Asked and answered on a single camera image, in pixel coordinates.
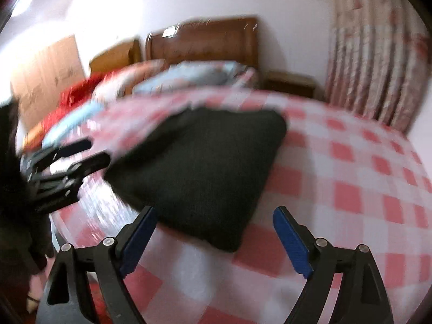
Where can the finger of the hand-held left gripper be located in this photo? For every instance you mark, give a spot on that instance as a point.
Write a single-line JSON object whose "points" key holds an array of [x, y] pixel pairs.
{"points": [[72, 148], [92, 165]]}

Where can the wooden nightstand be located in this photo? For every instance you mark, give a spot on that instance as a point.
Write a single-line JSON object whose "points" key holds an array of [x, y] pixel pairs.
{"points": [[290, 84]]}

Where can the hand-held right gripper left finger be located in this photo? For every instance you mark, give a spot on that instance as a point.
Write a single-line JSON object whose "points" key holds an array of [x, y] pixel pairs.
{"points": [[136, 239]]}

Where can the pink floral curtain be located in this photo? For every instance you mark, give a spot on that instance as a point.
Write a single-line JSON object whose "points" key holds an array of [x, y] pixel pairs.
{"points": [[374, 60]]}

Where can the light blue floral pillow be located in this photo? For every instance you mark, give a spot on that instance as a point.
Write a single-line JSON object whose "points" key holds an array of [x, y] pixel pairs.
{"points": [[182, 76]]}

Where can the red cloth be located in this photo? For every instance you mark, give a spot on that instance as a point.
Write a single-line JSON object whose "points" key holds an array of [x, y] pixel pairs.
{"points": [[72, 99]]}

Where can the small wooden headboard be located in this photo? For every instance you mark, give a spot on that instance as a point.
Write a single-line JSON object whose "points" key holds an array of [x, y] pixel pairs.
{"points": [[113, 55]]}

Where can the pink floral pillow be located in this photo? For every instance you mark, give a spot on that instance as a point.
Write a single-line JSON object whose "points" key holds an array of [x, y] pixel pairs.
{"points": [[125, 79]]}

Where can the dark green patterned sweater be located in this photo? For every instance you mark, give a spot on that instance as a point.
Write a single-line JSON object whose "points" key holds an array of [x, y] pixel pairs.
{"points": [[202, 168]]}

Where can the pink checked bedsheet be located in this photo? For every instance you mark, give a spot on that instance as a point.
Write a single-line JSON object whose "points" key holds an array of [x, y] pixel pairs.
{"points": [[337, 182]]}

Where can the large wooden headboard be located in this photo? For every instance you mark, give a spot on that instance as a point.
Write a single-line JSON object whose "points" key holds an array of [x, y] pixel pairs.
{"points": [[206, 44]]}

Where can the light blue cloth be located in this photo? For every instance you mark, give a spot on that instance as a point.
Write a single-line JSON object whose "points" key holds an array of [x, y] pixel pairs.
{"points": [[72, 119]]}

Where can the pink floral quilt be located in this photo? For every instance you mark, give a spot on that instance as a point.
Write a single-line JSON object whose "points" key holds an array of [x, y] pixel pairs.
{"points": [[241, 74]]}

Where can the person's dark clothing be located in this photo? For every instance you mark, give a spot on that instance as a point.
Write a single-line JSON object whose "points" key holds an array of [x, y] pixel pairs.
{"points": [[17, 209]]}

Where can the cardboard box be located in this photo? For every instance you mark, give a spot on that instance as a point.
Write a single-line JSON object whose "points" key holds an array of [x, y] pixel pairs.
{"points": [[47, 77]]}

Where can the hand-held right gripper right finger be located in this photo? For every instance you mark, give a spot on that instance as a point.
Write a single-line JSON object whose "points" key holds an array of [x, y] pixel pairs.
{"points": [[293, 239]]}

